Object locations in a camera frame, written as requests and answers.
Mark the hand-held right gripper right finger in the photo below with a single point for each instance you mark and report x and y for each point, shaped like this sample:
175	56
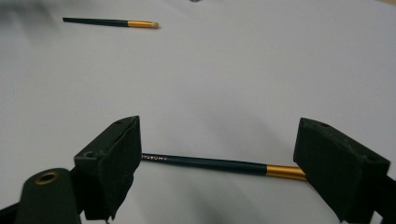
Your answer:
339	168

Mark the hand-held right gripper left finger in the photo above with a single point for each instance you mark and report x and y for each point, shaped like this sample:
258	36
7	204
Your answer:
109	161

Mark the long dark gold makeup brush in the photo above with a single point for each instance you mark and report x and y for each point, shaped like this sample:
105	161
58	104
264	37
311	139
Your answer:
218	164

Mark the dark gold beige-tipped makeup brush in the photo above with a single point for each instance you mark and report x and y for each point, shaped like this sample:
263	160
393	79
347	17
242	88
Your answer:
99	21

